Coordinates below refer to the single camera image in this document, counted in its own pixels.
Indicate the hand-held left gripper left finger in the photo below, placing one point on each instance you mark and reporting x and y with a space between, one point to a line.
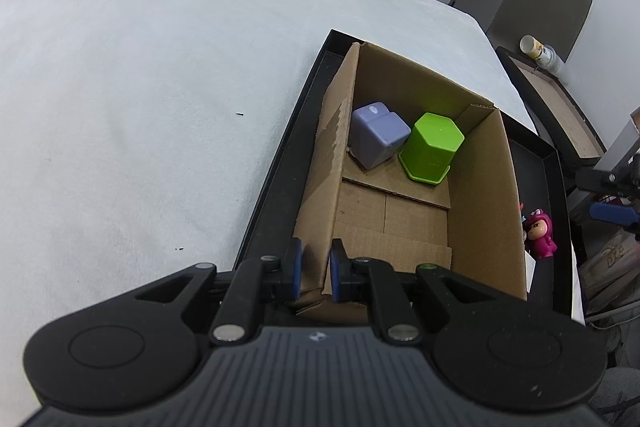
294 271

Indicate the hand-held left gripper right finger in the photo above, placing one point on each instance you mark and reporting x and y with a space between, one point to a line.
336 279

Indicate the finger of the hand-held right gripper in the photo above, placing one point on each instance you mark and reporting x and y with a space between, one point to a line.
612 181
615 213

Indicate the brown cardboard box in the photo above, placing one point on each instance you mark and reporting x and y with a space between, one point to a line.
400 222

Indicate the brown paper bag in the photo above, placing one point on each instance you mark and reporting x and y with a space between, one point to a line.
610 262

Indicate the black tray with cardboard liner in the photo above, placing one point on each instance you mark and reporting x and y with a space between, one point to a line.
555 107

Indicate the pink toy figure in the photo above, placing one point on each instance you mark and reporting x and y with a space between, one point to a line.
541 232

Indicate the small light pink toy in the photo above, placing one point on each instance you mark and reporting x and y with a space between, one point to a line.
521 211

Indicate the black shallow tray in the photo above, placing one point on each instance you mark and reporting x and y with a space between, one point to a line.
280 167

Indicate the white and yellow bottle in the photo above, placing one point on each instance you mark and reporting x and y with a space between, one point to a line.
540 51

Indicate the lavender square plastic container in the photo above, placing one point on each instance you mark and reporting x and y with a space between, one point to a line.
376 137

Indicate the green hexagonal plastic cup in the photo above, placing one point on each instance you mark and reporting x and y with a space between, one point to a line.
431 147

